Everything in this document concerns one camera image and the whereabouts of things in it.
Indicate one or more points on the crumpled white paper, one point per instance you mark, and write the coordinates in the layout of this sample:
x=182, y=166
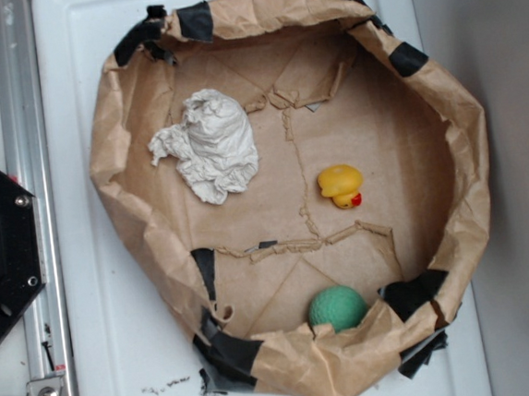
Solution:
x=214, y=145

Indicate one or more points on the brown paper bag bin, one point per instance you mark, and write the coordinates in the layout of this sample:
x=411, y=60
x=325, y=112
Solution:
x=323, y=82

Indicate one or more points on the yellow rubber duck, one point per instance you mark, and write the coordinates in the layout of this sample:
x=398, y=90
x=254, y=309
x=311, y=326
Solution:
x=341, y=183

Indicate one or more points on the green dimpled ball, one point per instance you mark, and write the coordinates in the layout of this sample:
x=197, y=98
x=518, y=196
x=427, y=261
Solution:
x=340, y=306

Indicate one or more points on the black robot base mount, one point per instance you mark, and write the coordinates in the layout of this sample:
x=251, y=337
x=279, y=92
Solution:
x=21, y=276

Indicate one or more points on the aluminium extrusion rail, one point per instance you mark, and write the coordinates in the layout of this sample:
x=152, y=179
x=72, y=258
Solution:
x=45, y=321

